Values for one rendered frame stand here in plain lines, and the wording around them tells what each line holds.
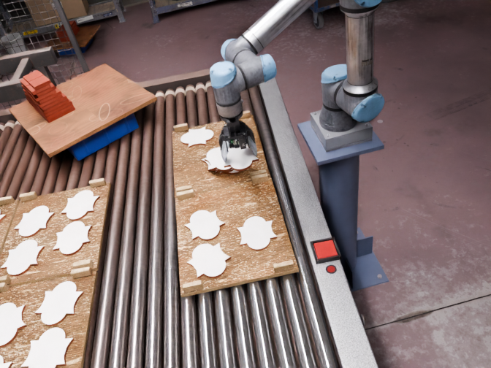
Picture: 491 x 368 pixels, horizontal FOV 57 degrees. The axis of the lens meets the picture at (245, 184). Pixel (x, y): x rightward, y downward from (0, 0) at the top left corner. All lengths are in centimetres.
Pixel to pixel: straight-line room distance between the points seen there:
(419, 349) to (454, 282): 42
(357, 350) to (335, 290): 18
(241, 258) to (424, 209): 162
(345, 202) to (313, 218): 57
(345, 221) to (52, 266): 125
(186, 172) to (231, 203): 26
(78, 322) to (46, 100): 100
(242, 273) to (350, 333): 34
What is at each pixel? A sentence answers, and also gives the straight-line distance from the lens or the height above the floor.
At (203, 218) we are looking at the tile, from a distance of 150.
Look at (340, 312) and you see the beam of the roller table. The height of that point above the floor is 91.
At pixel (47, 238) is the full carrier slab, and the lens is 170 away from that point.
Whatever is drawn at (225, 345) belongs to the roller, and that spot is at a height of 92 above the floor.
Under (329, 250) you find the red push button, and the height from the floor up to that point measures 93.
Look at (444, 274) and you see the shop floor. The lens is 253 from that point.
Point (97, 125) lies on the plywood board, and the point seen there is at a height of 104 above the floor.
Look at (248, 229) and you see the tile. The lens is 143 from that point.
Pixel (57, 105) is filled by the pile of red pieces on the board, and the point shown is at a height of 109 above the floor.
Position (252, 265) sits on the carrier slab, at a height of 94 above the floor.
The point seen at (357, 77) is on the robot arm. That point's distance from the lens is 154.
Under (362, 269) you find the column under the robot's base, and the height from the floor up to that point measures 1.
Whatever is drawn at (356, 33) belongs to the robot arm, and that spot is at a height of 138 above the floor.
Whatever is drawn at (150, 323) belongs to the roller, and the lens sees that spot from 135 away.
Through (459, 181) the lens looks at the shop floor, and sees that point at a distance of 300.
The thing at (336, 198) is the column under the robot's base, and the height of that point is 58.
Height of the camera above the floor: 201
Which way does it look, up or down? 43 degrees down
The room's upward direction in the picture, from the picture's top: 12 degrees counter-clockwise
